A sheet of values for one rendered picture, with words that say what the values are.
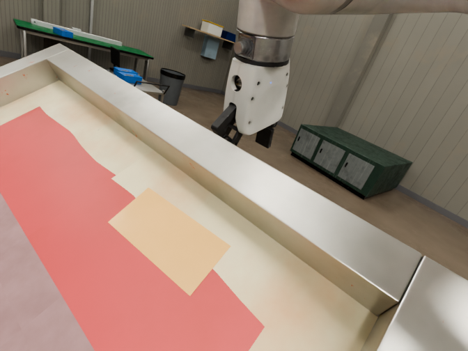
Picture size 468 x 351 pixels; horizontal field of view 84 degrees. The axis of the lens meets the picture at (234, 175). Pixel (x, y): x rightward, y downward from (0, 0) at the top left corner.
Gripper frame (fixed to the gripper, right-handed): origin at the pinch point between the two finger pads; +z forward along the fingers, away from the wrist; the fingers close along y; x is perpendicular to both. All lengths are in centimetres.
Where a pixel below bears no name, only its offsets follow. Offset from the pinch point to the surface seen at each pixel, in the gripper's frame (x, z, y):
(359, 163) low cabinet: 45, 222, 399
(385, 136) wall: 50, 240, 581
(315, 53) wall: 303, 141, 662
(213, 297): -16.3, -5.9, -24.2
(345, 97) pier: 171, 198, 602
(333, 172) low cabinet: 77, 259, 394
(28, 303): -6.0, -3.5, -33.5
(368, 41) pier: 178, 81, 639
